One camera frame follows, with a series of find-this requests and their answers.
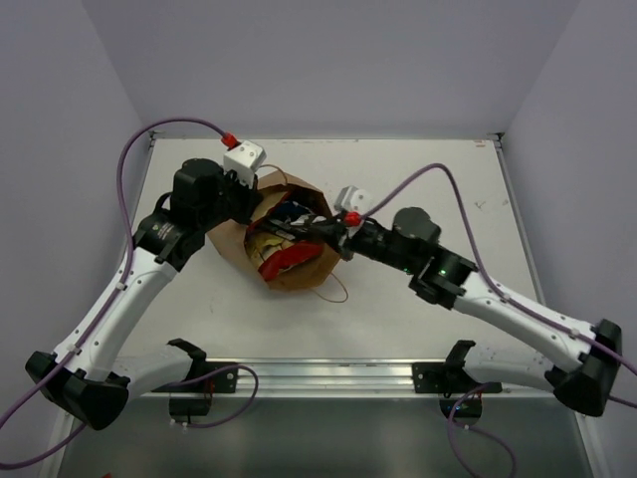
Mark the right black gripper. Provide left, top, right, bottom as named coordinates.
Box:
left=308, top=212, right=416, bottom=275

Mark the brown paper bag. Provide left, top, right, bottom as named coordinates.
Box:
left=207, top=164, right=339, bottom=293

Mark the brown chocolate bar wrapper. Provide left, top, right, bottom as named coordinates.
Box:
left=256, top=220, right=309, bottom=242

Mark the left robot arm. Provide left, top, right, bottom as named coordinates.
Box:
left=25, top=158, right=261, bottom=430

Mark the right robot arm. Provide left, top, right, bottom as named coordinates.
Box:
left=265, top=207, right=621, bottom=417

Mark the blue snack bag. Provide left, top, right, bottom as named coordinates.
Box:
left=269, top=200, right=326, bottom=224

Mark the yellow chip bag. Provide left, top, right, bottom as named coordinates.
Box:
left=245, top=232, right=294, bottom=269

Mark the red chip bag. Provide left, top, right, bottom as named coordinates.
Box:
left=258, top=241, right=323, bottom=281

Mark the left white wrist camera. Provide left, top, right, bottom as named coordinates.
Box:
left=223, top=140, right=267, bottom=188

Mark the aluminium front rail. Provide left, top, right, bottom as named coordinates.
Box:
left=69, top=358, right=568, bottom=399

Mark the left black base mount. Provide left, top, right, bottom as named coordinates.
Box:
left=153, top=360, right=238, bottom=394

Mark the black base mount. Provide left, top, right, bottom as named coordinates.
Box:
left=411, top=361, right=481, bottom=398
left=153, top=360, right=238, bottom=394

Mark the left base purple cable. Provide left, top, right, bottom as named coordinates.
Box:
left=168, top=365, right=260, bottom=429

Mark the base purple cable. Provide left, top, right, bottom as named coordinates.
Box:
left=440, top=382, right=519, bottom=478
left=168, top=365, right=260, bottom=429

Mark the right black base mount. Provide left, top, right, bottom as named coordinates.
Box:
left=411, top=361, right=481, bottom=398

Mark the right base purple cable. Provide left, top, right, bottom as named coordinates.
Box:
left=440, top=382, right=519, bottom=478

